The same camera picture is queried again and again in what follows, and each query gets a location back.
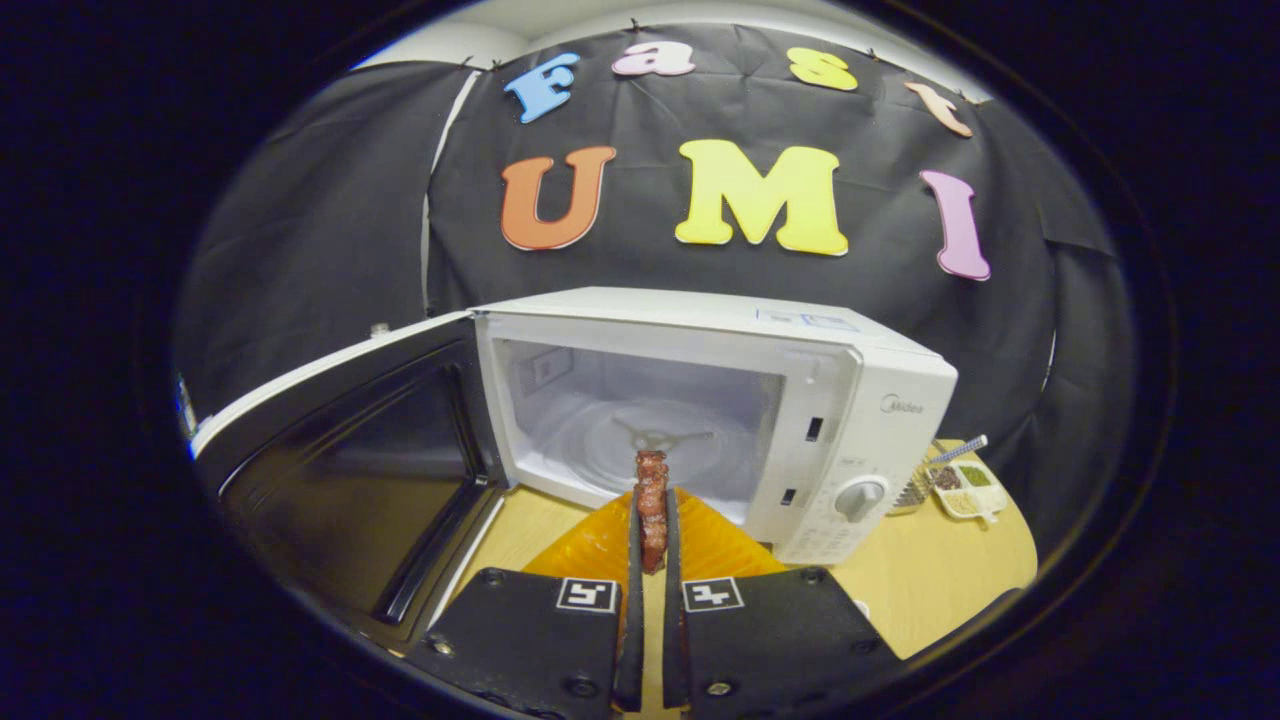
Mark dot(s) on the white microwave oven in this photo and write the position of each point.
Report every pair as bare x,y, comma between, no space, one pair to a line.
820,380

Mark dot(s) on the metal spoon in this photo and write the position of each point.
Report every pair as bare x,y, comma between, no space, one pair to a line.
960,450

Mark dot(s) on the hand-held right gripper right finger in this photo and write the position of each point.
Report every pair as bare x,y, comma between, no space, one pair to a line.
780,650

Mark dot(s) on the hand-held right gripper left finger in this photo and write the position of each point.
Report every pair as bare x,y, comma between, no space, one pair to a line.
530,650

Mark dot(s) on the divided cream condiment dish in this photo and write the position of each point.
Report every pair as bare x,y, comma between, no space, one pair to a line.
968,490

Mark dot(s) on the reddish brown meat skewer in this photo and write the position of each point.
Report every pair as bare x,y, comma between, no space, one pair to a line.
652,510

